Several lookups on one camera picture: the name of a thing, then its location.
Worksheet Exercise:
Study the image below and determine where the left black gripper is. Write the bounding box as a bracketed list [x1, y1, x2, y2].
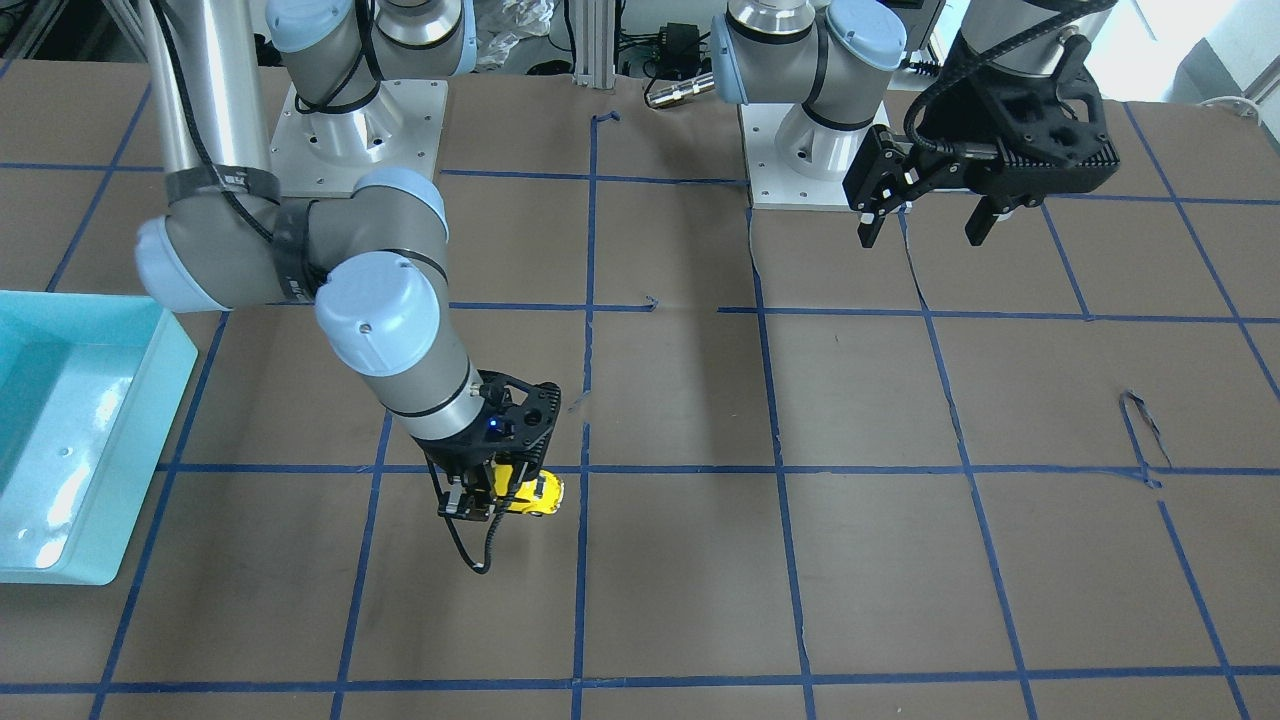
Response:
[842, 60, 1121, 249]

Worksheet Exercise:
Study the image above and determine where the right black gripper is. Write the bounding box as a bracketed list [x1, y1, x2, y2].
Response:
[419, 410, 547, 521]

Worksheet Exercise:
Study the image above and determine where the yellow beetle toy car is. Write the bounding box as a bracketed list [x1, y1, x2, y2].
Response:
[493, 464, 564, 516]

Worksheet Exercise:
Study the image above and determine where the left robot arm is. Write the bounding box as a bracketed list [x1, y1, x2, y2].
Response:
[710, 1, 1121, 247]

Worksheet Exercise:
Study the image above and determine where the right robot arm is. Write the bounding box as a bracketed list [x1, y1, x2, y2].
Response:
[134, 1, 563, 521]

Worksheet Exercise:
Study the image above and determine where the silver metal connector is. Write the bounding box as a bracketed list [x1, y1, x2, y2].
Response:
[644, 72, 716, 110]

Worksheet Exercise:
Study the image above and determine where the brown paper table cover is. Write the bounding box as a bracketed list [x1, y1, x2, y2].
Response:
[3, 76, 1279, 719]

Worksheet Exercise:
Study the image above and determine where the turquoise plastic bin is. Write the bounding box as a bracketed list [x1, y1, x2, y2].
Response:
[1, 290, 197, 585]

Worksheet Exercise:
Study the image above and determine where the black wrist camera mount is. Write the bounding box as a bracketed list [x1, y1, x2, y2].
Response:
[480, 370, 563, 466]

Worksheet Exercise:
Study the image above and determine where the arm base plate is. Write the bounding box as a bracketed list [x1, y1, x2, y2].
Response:
[740, 102, 869, 213]
[270, 79, 449, 199]

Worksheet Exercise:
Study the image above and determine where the aluminium frame post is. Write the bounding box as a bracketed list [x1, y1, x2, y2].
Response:
[564, 0, 620, 94]

